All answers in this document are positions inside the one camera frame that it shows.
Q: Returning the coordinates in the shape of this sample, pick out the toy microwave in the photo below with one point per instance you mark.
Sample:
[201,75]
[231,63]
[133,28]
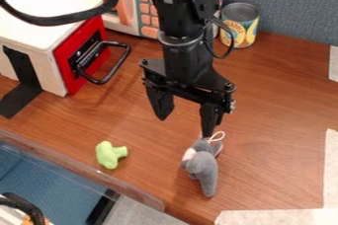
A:
[127,2]

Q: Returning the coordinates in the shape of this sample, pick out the green toy broccoli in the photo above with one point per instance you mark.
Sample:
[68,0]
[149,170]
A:
[110,155]

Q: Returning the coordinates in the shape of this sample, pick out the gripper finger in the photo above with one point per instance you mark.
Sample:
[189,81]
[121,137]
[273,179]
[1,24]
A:
[160,102]
[208,118]

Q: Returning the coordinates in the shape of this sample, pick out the drawer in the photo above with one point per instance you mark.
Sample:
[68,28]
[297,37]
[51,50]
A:
[88,54]

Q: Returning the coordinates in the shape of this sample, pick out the grey plush animal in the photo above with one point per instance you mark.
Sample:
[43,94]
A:
[203,166]

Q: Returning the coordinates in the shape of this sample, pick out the yellow can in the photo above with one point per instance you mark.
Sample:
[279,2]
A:
[240,25]

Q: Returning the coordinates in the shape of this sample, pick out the cabinet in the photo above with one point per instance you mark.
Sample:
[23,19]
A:
[33,35]

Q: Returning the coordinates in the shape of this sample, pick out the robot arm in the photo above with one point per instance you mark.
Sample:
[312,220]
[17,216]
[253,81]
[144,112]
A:
[180,8]

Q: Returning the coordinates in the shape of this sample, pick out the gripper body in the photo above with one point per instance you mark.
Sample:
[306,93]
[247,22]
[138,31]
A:
[187,67]

